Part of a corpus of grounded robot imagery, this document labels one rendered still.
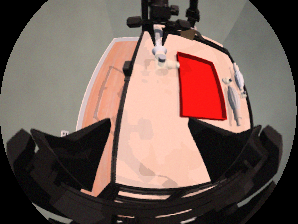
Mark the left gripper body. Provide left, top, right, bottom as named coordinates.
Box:
left=127, top=1, right=191, bottom=31

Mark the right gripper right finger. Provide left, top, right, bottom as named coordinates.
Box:
left=187, top=117, right=262, bottom=184

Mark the red tray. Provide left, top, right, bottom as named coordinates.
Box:
left=176, top=52, right=227, bottom=121

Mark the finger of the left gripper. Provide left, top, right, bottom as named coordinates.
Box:
left=162, top=26, right=176, bottom=46
left=143, top=24, right=155, bottom=47

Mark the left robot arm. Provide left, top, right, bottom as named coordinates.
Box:
left=149, top=0, right=200, bottom=28

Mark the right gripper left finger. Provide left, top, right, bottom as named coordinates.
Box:
left=30, top=118, right=111, bottom=192

